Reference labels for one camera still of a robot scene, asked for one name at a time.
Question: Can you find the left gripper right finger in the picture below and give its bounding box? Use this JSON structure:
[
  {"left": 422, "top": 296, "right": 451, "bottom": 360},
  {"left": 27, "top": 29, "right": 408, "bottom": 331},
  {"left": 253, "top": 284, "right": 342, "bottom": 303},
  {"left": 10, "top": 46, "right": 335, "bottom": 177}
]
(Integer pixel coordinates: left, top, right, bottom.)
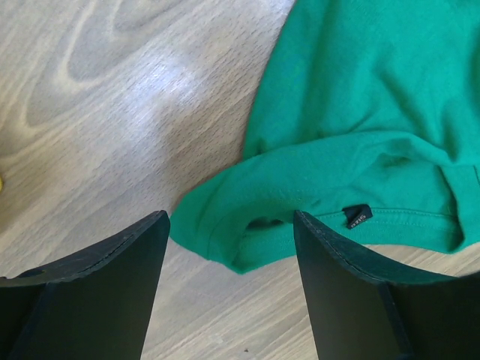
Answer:
[{"left": 293, "top": 211, "right": 479, "bottom": 359}]

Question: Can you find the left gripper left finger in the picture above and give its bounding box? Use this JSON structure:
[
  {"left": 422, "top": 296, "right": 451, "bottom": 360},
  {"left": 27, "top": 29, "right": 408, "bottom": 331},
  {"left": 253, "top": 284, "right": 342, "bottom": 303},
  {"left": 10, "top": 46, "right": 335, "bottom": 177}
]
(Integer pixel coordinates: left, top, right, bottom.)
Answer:
[{"left": 1, "top": 211, "right": 170, "bottom": 359}]

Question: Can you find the green t shirt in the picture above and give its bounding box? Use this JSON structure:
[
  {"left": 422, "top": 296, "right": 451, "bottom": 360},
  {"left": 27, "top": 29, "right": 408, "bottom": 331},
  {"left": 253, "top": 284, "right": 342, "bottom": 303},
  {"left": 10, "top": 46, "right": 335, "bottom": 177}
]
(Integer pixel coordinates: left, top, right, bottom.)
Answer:
[{"left": 170, "top": 1, "right": 479, "bottom": 274}]

